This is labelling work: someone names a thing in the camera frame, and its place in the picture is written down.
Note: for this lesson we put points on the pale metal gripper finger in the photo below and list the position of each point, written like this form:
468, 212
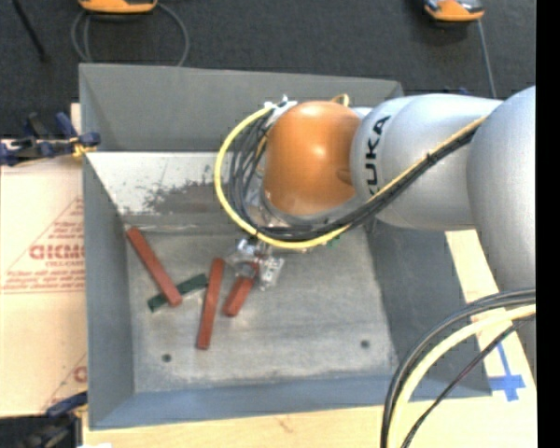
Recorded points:
271, 272
243, 255

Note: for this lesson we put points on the red-brown block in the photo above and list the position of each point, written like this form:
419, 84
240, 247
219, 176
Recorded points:
153, 265
211, 303
237, 297

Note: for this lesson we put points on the dark green flat block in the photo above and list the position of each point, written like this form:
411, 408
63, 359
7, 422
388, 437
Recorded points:
193, 284

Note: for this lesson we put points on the grey metal bin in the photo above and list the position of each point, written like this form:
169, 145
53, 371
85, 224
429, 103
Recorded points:
284, 343

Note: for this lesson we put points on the brown cardboard board, red print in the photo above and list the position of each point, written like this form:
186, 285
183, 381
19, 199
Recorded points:
37, 320

